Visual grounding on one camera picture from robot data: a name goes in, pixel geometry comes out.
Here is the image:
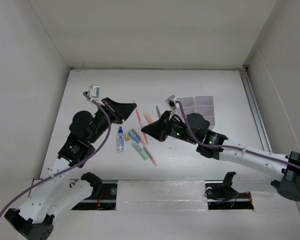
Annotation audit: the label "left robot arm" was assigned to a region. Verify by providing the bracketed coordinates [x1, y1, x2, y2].
[4, 97, 137, 240]

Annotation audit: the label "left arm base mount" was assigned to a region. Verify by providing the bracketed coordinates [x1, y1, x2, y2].
[72, 172, 118, 211]

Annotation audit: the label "yellow eraser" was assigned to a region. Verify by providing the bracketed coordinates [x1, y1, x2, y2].
[124, 134, 130, 141]

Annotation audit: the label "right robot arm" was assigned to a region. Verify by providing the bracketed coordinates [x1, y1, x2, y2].
[141, 111, 300, 202]

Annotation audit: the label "orange yellow-capped highlighter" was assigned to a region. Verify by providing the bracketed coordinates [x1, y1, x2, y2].
[143, 112, 155, 124]

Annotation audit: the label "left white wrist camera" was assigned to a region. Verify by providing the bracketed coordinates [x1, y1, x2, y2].
[88, 84, 100, 99]

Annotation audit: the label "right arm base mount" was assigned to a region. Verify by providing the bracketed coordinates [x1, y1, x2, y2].
[204, 171, 254, 210]

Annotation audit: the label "blue spray bottle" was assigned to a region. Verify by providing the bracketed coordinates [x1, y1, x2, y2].
[116, 126, 125, 152]

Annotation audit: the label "orange pen beside tape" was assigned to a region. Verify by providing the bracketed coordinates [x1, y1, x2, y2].
[132, 128, 146, 145]

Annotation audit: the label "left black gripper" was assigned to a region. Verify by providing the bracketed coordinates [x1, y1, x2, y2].
[87, 97, 137, 144]

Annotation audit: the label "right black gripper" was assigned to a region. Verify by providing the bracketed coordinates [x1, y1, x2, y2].
[141, 110, 198, 145]

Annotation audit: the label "green highlighter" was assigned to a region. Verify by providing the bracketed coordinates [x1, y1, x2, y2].
[131, 140, 149, 160]

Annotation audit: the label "pink red pen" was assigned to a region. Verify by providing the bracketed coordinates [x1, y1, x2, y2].
[143, 146, 158, 167]

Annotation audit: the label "white six-slot organizer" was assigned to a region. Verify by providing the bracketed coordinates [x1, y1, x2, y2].
[177, 95, 216, 130]

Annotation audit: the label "white foam front block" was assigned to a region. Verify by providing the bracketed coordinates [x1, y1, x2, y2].
[116, 179, 208, 212]

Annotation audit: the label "black handled scissors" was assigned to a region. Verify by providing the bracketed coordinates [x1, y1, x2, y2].
[155, 106, 161, 119]

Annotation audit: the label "aluminium side rail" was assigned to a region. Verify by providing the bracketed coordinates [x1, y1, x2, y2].
[238, 65, 273, 152]

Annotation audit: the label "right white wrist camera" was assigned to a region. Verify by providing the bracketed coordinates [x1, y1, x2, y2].
[165, 95, 177, 110]

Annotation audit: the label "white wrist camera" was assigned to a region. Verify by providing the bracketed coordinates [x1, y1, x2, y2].
[165, 95, 177, 110]
[88, 84, 100, 99]

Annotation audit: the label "red highlighter pen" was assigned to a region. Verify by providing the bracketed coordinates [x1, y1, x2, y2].
[135, 107, 149, 145]

